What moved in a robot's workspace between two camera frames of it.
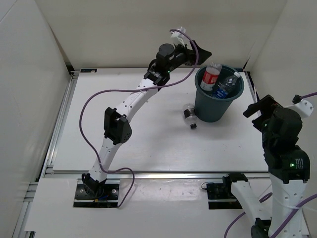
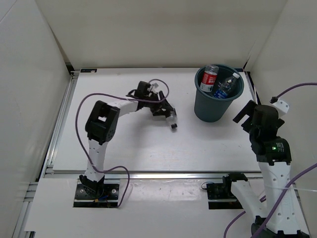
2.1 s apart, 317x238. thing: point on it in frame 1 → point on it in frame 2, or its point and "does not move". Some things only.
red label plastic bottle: [210, 76] does not move
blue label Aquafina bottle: [225, 85] does not move
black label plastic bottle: [189, 112] → [172, 120]
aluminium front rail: [154, 175] does not move
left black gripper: [190, 56] → [157, 110]
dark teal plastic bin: [210, 108] does not move
